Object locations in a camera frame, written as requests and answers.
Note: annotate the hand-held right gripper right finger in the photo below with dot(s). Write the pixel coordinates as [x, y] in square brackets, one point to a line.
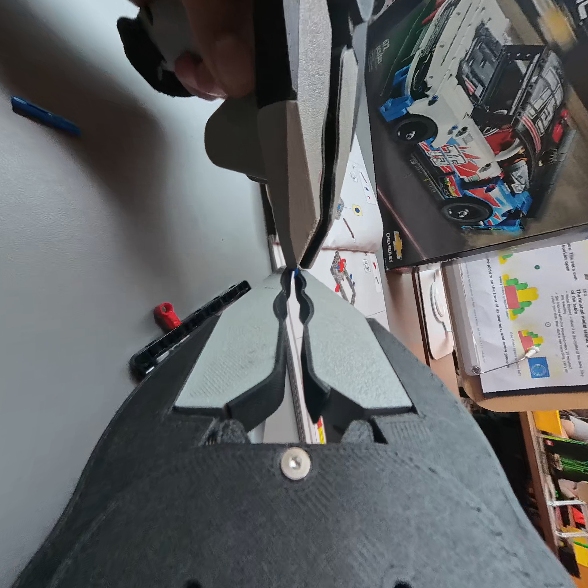
[353, 363]

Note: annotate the white instruction booklet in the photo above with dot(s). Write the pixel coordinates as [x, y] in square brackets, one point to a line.
[358, 239]

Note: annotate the person's left hand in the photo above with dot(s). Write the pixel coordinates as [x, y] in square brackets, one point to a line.
[220, 46]

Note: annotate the blue lego pin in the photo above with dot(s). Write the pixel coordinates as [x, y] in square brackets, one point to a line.
[295, 274]
[46, 117]

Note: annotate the yellow plastic bin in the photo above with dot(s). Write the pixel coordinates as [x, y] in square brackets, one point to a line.
[546, 422]

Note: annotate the black lego frame assembly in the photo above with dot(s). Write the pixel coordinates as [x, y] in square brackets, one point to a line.
[202, 314]

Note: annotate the silver stand base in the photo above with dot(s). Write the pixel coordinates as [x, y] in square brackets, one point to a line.
[436, 312]

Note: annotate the black lego set box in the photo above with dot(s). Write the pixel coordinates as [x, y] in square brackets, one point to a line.
[459, 206]

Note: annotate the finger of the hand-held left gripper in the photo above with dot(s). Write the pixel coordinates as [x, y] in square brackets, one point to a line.
[298, 160]
[347, 115]

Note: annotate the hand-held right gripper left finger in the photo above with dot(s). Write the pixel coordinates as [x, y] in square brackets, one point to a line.
[229, 358]

